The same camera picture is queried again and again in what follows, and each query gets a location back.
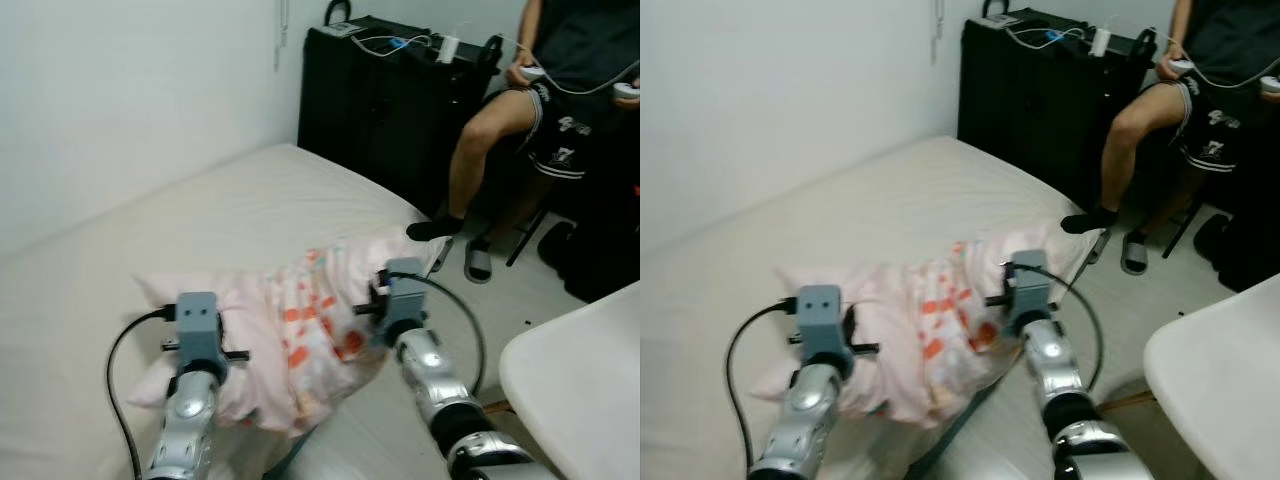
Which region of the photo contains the pink floral pillow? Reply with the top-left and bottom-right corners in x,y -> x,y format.
750,235 -> 1096,431
125,235 -> 441,441

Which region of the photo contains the black chair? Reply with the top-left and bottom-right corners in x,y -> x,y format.
505,150 -> 641,301

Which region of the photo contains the grey slide slipper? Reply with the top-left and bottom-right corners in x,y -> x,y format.
463,238 -> 496,284
1120,230 -> 1151,276

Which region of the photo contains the white bed mattress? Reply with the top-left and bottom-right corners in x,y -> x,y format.
640,135 -> 1101,480
0,143 -> 436,480

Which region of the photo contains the person in black printed shorts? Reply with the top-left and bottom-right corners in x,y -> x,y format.
1060,0 -> 1280,256
405,0 -> 641,266

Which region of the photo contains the black cabinet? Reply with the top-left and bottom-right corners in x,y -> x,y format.
298,15 -> 506,216
957,8 -> 1161,211

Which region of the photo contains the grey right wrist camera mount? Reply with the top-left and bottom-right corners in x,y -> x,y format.
380,258 -> 429,336
1010,250 -> 1056,323

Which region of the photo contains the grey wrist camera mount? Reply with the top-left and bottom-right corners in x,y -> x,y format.
380,258 -> 429,336
797,285 -> 851,366
175,292 -> 226,373
1010,250 -> 1056,323

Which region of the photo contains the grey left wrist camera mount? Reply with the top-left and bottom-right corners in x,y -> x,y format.
797,285 -> 851,366
175,292 -> 226,373

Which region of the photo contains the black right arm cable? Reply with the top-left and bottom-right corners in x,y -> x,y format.
1005,262 -> 1104,391
385,270 -> 486,396

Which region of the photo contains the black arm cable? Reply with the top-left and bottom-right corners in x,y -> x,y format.
1005,262 -> 1104,391
385,270 -> 486,396
105,308 -> 179,480
725,296 -> 801,480

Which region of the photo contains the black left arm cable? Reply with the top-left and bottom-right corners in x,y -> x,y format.
725,296 -> 801,480
105,308 -> 179,480

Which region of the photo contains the thin white cable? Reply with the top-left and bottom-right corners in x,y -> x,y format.
1010,25 -> 1096,51
352,33 -> 441,56

